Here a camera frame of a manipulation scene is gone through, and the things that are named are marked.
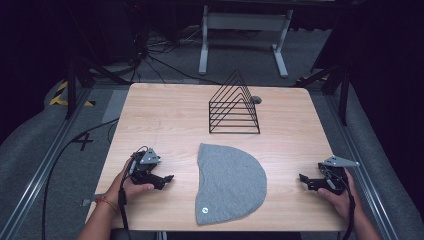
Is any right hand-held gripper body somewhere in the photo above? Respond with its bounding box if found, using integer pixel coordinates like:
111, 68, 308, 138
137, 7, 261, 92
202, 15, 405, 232
317, 154, 361, 196

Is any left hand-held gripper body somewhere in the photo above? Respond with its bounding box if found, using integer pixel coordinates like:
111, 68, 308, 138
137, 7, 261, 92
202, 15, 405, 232
128, 145, 162, 185

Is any person's left hand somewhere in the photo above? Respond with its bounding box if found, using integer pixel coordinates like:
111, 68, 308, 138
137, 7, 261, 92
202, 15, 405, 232
105, 157, 156, 210

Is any person's right hand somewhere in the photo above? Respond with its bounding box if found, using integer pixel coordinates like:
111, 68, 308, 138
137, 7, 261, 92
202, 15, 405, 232
316, 167, 363, 225

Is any gray knit beanie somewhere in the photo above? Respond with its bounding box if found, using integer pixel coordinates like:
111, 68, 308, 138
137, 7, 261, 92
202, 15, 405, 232
194, 142, 268, 226

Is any black tripod stand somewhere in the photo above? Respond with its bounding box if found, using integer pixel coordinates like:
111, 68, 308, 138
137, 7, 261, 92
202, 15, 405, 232
64, 54, 132, 120
292, 62, 352, 127

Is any yellow black hazard tape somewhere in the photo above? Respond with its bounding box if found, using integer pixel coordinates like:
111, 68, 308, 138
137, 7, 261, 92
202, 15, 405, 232
48, 81, 97, 108

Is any gray metal floor rail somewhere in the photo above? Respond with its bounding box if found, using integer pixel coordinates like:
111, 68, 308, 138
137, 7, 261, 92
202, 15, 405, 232
324, 94, 401, 240
0, 87, 94, 240

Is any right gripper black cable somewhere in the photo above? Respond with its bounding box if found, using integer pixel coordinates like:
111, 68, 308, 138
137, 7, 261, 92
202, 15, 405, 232
321, 166, 357, 240

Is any orange bracelet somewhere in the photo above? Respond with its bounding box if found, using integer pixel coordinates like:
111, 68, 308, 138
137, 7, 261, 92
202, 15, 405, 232
94, 195, 120, 213

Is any black floor cable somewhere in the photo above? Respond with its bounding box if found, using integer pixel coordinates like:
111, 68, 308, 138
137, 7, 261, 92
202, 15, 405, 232
41, 117, 120, 240

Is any black wire triangular rack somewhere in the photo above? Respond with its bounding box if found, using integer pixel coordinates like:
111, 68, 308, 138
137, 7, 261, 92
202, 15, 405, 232
208, 68, 261, 135

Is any white metal table frame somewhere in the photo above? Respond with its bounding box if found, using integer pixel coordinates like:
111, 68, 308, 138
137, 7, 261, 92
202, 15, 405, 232
198, 4, 295, 79

